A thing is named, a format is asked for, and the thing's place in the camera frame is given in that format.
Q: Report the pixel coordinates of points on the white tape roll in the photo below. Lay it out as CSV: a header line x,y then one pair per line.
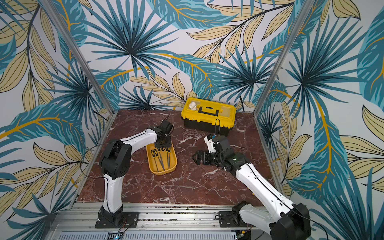
x,y
192,106

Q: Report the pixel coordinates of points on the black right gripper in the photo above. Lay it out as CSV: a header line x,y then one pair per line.
x,y
208,157

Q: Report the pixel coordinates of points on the aluminium front rail frame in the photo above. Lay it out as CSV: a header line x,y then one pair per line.
x,y
156,222

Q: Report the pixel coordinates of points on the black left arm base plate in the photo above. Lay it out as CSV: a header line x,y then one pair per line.
x,y
107,220

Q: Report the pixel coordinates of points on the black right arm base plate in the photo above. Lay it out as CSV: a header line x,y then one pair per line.
x,y
228,219

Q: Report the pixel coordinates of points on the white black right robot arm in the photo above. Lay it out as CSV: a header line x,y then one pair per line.
x,y
282,219

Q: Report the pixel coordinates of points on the yellow black toolbox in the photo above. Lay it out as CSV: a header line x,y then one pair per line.
x,y
211,117

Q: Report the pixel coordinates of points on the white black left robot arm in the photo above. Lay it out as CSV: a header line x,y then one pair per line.
x,y
116,161

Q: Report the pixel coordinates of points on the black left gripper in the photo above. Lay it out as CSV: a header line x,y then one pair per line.
x,y
157,145

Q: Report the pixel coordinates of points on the yellow plastic storage tray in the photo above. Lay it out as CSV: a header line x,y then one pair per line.
x,y
152,166

